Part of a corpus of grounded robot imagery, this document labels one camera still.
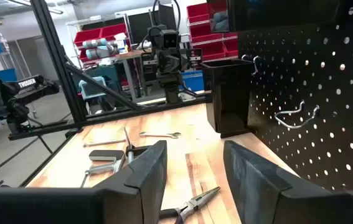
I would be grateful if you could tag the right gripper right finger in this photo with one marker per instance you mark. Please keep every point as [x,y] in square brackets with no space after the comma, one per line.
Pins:
[257,193]

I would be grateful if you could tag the silver combination wrench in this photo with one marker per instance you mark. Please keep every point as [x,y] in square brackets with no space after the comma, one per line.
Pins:
[159,135]

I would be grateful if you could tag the black C-clamp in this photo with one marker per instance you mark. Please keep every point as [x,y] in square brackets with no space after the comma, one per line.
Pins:
[126,138]

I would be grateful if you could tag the black metal pegboard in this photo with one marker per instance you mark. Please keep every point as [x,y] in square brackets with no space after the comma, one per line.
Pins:
[288,81]

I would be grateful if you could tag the silver peg hook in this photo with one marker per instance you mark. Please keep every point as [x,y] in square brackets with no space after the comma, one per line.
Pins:
[244,56]
[256,60]

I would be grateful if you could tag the grey hacksaw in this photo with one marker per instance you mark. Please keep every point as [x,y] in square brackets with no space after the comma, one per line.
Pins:
[106,155]

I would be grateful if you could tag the wooden workbench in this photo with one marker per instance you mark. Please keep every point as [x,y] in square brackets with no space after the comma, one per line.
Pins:
[129,56]

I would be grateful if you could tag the red storage bin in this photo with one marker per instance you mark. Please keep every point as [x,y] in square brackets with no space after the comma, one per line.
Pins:
[114,29]
[201,32]
[87,35]
[213,51]
[231,46]
[197,11]

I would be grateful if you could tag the tall narrow black bin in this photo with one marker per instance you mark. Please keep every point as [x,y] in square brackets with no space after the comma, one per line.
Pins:
[226,93]

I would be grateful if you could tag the grey background robot arm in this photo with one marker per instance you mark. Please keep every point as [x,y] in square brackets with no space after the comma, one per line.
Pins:
[96,53]

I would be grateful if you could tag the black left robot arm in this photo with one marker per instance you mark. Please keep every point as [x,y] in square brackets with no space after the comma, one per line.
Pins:
[173,88]

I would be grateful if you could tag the black aluminium table frame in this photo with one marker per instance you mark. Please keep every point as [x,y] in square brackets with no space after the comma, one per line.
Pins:
[54,46]

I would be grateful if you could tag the light blue crate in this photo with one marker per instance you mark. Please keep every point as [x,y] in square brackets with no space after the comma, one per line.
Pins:
[90,88]

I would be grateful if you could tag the needle-nose pliers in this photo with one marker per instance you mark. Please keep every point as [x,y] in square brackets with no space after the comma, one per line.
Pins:
[195,203]

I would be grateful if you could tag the slim silver metal tool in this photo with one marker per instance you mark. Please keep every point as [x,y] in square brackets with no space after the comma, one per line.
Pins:
[104,143]

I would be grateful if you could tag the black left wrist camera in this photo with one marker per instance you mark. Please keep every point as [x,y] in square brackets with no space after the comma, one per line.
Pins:
[170,40]

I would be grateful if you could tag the black monitor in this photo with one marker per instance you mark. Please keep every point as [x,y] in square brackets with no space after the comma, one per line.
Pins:
[139,28]

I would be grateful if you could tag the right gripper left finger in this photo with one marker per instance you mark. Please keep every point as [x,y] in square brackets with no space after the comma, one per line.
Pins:
[145,186]

